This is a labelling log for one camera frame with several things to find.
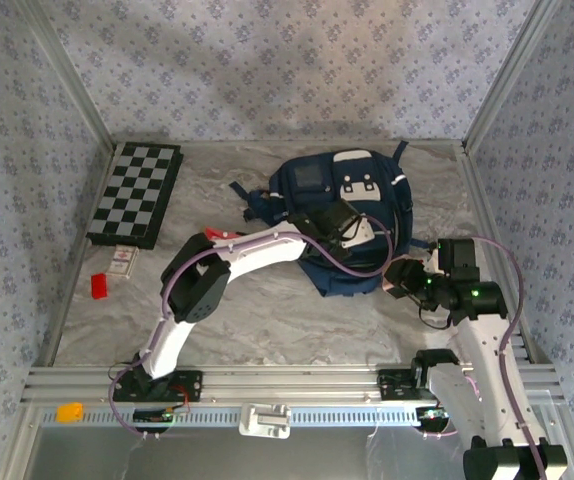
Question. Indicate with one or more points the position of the white red card box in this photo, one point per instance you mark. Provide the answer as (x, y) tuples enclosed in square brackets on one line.
[(124, 260)]

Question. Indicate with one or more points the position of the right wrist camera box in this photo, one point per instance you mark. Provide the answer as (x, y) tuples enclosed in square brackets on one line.
[(458, 256)]

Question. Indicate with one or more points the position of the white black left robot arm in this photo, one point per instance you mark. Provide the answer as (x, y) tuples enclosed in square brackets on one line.
[(197, 285)]

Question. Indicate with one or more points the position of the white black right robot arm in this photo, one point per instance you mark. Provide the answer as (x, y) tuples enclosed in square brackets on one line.
[(487, 360)]

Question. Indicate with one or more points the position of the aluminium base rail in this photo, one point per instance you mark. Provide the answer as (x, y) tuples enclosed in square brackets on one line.
[(287, 382)]

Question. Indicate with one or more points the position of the black grey chessboard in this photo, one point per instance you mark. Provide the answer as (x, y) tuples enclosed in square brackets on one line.
[(132, 190)]

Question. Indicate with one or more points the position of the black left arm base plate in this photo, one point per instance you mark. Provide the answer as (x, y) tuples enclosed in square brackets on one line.
[(192, 385)]

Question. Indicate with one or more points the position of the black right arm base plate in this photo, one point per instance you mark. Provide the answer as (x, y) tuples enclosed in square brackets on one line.
[(392, 385)]

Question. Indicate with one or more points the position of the yellow plastic block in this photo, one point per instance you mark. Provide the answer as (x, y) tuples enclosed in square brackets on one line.
[(69, 413)]

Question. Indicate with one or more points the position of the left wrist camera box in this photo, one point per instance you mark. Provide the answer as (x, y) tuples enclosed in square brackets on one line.
[(339, 217)]

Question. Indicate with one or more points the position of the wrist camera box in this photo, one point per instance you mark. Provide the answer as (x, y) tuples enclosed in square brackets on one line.
[(458, 256), (339, 217)]

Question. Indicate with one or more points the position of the small red block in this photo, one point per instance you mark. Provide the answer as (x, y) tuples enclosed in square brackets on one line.
[(100, 286)]

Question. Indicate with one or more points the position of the small green circuit board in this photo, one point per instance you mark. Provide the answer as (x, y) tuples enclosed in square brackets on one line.
[(153, 415), (433, 414)]

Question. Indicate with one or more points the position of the aluminium corner post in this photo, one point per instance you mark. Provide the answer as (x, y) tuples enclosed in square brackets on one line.
[(511, 75), (69, 75)]

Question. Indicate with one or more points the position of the white plastic bracket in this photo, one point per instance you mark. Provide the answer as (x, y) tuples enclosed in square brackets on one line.
[(264, 421)]

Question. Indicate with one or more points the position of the navy blue backpack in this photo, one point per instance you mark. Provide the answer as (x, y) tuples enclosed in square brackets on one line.
[(312, 200)]

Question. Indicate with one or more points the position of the grey metal panel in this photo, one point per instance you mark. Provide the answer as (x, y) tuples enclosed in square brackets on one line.
[(287, 460)]

